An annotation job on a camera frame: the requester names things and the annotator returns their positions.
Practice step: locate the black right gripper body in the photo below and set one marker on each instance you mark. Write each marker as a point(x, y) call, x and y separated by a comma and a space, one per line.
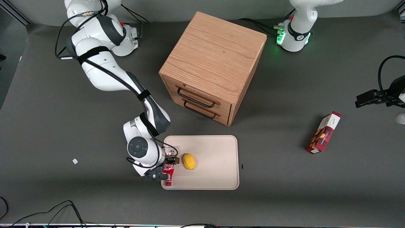
point(171, 158)

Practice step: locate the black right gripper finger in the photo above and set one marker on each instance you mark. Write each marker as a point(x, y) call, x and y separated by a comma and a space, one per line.
point(162, 166)
point(176, 160)

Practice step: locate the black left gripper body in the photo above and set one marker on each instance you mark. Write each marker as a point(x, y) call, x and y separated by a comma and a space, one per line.
point(386, 95)

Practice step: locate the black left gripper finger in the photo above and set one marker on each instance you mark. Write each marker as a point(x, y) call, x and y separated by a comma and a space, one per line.
point(368, 94)
point(367, 103)

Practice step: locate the red coke bottle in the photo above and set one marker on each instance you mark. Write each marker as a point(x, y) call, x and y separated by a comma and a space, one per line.
point(169, 175)

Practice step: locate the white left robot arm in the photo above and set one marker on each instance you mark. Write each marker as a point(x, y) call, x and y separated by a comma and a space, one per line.
point(297, 31)

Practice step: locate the beige plastic tray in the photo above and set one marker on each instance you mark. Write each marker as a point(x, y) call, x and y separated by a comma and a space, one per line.
point(215, 167)

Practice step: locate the yellow lemon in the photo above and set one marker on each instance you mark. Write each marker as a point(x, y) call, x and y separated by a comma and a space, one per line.
point(189, 161)

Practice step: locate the red cookie box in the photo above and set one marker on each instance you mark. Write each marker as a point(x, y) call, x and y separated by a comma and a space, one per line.
point(324, 133)

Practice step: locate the wooden drawer cabinet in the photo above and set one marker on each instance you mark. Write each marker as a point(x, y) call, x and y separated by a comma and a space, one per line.
point(215, 57)

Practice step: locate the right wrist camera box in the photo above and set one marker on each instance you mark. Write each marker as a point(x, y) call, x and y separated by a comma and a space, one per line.
point(155, 176)

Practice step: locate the aluminium frame rail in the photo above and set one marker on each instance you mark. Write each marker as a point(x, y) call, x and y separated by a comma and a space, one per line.
point(15, 14)

